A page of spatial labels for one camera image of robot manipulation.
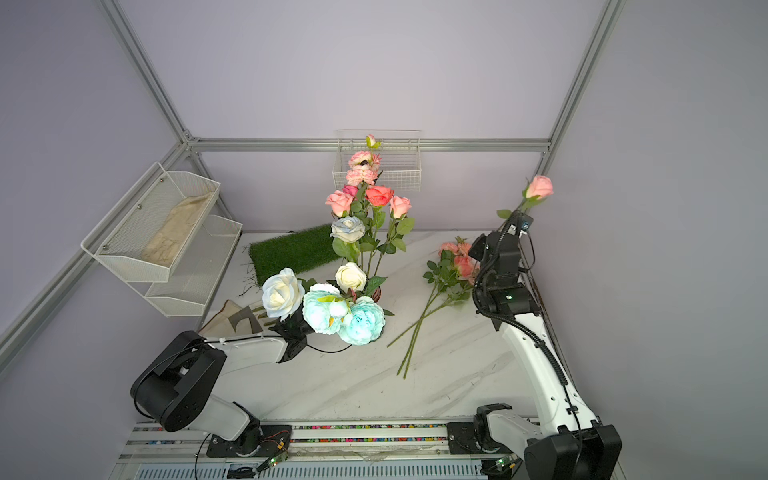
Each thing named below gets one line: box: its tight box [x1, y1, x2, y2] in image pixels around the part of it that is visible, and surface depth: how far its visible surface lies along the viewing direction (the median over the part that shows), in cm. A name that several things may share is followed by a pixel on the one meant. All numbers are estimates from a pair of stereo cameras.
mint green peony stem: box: [302, 283, 386, 346], surface depth 45 cm
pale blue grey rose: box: [330, 216, 366, 243], surface depth 66 cm
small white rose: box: [335, 262, 367, 293], surface depth 51 cm
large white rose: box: [262, 267, 305, 321], surface depth 53 cm
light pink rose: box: [325, 190, 353, 218], surface depth 67 cm
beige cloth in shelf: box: [141, 192, 213, 268], surface depth 81 cm
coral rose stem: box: [496, 175, 554, 219], surface depth 64 cm
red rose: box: [365, 186, 395, 207], surface depth 70 cm
